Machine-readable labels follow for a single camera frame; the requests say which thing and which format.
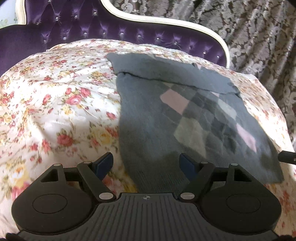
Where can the floral bed sheet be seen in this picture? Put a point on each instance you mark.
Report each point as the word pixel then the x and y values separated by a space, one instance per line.
pixel 62 106

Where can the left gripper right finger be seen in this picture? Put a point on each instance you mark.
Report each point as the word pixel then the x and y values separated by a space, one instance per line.
pixel 198 174

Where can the purple tufted white-framed headboard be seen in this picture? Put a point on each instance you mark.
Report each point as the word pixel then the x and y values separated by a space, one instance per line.
pixel 44 24

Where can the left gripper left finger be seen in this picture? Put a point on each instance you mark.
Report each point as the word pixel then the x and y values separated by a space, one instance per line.
pixel 92 175

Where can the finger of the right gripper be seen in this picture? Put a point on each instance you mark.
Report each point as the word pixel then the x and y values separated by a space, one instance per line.
pixel 287 157

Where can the grey argyle knit sweater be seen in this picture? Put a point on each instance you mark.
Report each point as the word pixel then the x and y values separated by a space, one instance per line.
pixel 169 108

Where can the grey damask curtain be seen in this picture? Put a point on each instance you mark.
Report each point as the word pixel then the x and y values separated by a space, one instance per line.
pixel 260 36

